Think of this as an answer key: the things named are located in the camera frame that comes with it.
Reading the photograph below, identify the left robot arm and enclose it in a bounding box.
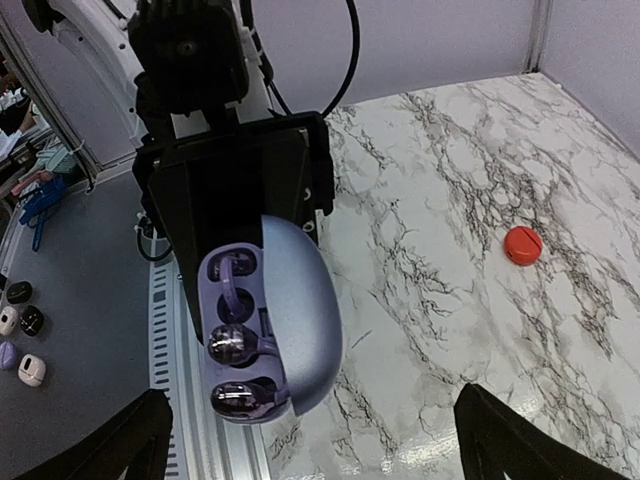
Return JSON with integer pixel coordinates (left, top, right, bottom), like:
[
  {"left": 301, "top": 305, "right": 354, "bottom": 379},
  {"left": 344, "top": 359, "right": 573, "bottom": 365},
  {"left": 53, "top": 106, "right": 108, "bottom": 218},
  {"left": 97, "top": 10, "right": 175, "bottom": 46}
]
[{"left": 24, "top": 1, "right": 335, "bottom": 329}]

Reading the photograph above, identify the red earbud charging case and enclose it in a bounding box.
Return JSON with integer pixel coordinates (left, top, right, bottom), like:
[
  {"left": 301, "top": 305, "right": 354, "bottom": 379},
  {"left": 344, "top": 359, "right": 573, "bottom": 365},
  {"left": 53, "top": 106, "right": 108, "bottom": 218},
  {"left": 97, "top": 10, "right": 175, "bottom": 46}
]
[{"left": 503, "top": 226, "right": 543, "bottom": 267}]

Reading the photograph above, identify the grey blue charging case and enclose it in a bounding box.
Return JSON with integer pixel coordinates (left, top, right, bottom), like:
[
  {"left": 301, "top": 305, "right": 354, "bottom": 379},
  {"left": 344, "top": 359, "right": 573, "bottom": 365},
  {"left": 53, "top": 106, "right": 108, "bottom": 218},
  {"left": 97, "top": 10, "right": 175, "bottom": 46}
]
[{"left": 198, "top": 216, "right": 343, "bottom": 416}]

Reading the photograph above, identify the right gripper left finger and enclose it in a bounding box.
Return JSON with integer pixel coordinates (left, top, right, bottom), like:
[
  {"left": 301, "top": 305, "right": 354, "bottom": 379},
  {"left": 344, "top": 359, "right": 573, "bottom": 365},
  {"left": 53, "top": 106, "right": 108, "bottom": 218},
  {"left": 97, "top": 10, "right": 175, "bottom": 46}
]
[{"left": 34, "top": 389, "right": 173, "bottom": 479}]

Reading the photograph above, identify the right aluminium frame post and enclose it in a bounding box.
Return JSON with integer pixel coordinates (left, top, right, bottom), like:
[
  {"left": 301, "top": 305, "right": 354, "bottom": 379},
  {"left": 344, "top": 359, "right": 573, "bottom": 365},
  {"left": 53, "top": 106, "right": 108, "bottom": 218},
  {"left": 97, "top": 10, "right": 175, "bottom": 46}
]
[{"left": 523, "top": 0, "right": 554, "bottom": 74}]

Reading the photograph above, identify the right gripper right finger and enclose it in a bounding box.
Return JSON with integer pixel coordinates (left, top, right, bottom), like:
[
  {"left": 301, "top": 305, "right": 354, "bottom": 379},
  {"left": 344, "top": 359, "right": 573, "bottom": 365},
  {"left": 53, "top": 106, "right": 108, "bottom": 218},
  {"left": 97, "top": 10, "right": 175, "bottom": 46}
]
[{"left": 454, "top": 383, "right": 623, "bottom": 479}]

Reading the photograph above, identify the lilac charging case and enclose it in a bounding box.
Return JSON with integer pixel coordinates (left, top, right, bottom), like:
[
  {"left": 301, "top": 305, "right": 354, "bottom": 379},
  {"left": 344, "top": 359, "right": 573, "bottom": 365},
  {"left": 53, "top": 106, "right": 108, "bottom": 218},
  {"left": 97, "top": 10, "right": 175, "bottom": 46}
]
[{"left": 0, "top": 341, "right": 18, "bottom": 371}]

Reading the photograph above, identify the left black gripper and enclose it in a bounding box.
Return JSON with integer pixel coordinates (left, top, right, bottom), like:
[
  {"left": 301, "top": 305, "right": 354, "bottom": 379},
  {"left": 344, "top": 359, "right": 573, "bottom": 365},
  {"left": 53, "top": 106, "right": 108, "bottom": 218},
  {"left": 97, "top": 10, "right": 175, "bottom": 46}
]
[{"left": 132, "top": 112, "right": 335, "bottom": 341}]

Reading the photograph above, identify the black charging case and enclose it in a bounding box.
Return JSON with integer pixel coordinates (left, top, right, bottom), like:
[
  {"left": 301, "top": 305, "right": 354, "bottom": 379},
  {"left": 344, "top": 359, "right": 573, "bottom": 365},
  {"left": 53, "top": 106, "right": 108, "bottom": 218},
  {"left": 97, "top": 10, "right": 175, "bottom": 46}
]
[
  {"left": 20, "top": 305, "right": 45, "bottom": 337},
  {"left": 6, "top": 281, "right": 33, "bottom": 305}
]

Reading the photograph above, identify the white charging case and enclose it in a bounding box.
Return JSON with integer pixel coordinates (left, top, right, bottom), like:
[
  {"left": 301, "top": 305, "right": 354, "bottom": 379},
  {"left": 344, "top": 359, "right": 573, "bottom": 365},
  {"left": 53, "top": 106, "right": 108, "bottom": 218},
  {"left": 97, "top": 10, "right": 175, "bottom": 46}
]
[
  {"left": 18, "top": 354, "right": 47, "bottom": 388},
  {"left": 0, "top": 305, "right": 20, "bottom": 336}
]

